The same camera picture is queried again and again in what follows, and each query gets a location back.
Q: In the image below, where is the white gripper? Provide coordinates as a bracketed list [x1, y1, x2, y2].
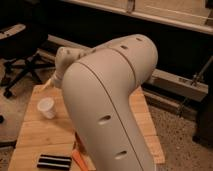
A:
[40, 46, 88, 92]

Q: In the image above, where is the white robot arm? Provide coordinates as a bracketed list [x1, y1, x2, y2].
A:
[46, 34, 158, 171]

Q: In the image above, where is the white paper cup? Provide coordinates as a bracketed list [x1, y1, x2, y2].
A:
[37, 97, 56, 119]

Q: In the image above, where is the black office chair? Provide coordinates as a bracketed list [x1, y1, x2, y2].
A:
[0, 0, 54, 98]

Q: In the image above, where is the black striped rectangular block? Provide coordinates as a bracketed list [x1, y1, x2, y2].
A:
[37, 154, 72, 171]

